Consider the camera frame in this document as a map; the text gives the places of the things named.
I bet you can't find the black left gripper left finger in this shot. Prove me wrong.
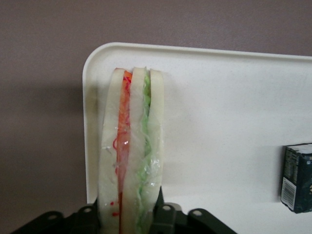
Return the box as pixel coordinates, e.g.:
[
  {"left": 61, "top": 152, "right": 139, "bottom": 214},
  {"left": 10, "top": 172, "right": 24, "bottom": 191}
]
[{"left": 72, "top": 196, "right": 102, "bottom": 234}]

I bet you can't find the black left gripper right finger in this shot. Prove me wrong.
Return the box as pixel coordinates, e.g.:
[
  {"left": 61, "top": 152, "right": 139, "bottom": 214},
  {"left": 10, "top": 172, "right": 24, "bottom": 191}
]
[{"left": 150, "top": 187, "right": 183, "bottom": 234}]

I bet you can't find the triangle sandwich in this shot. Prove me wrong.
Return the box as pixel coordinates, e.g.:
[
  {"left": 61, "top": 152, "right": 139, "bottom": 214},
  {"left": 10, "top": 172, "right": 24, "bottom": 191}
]
[{"left": 97, "top": 66, "right": 166, "bottom": 234}]

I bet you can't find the beige plastic serving tray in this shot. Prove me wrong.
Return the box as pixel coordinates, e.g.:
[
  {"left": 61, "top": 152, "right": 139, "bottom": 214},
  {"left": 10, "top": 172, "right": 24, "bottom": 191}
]
[{"left": 82, "top": 41, "right": 312, "bottom": 205}]

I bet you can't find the small black printed box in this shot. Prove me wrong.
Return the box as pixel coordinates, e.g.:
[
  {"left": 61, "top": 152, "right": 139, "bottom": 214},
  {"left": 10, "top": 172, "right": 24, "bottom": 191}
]
[{"left": 279, "top": 143, "right": 312, "bottom": 215}]

